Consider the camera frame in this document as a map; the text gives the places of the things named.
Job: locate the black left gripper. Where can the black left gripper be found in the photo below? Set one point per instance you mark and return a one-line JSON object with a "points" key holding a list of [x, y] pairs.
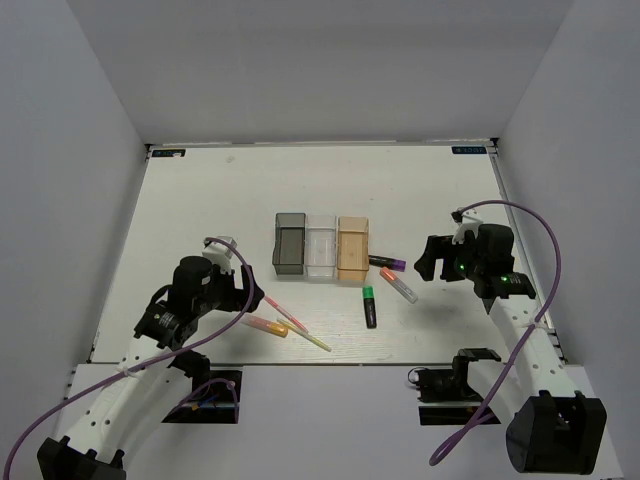
{"points": [[237, 297]]}

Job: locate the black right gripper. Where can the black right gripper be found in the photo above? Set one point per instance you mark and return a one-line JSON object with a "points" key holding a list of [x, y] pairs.
{"points": [[438, 247]]}

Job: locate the purple cap black highlighter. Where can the purple cap black highlighter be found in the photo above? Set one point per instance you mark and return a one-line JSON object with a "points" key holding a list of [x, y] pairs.
{"points": [[387, 262]]}

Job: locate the orange cap clear tube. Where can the orange cap clear tube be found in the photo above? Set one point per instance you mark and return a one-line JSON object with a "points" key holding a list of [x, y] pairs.
{"points": [[402, 288]]}

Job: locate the orange yellow clear tube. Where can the orange yellow clear tube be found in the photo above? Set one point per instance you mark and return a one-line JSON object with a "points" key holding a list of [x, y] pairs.
{"points": [[264, 325]]}

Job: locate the yellow pen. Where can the yellow pen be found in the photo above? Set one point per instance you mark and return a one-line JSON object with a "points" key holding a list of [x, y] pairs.
{"points": [[310, 338]]}

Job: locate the dark grey transparent container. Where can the dark grey transparent container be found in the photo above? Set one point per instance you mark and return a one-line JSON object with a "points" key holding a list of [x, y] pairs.
{"points": [[289, 246]]}

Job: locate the pink pen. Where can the pink pen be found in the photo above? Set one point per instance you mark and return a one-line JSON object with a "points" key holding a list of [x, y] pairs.
{"points": [[293, 320]]}

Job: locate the green cap black highlighter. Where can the green cap black highlighter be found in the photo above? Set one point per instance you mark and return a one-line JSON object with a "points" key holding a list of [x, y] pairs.
{"points": [[369, 307]]}

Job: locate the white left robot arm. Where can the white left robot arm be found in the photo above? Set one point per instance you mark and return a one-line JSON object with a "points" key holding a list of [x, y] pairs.
{"points": [[160, 368]]}

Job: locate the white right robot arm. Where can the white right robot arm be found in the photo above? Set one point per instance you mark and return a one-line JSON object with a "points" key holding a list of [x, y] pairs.
{"points": [[551, 426]]}

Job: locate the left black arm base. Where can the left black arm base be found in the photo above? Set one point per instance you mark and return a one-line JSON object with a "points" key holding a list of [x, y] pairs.
{"points": [[215, 399]]}

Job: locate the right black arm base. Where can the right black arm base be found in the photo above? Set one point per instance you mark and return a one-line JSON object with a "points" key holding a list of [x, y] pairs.
{"points": [[445, 398]]}

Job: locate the orange transparent container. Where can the orange transparent container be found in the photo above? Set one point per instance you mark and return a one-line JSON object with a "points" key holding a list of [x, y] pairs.
{"points": [[352, 249]]}

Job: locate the clear transparent container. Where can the clear transparent container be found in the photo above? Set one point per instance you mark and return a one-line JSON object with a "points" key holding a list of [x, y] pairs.
{"points": [[320, 249]]}

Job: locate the right corner label sticker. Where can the right corner label sticker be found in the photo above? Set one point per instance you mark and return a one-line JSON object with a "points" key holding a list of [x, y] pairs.
{"points": [[468, 150]]}

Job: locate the corner label sticker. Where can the corner label sticker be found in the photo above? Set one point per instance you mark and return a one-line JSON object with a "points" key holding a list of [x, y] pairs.
{"points": [[168, 153], [468, 150]]}

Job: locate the left corner label sticker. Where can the left corner label sticker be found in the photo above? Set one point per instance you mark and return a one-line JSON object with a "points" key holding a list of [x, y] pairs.
{"points": [[168, 153]]}

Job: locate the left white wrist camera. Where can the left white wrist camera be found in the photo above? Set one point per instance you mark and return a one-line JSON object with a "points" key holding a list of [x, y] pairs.
{"points": [[219, 254]]}

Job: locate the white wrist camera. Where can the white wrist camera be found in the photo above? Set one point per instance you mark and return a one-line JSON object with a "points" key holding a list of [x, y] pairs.
{"points": [[468, 220], [219, 254]]}

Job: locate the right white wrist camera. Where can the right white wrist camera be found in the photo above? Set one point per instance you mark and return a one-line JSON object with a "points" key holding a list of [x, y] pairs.
{"points": [[468, 220]]}

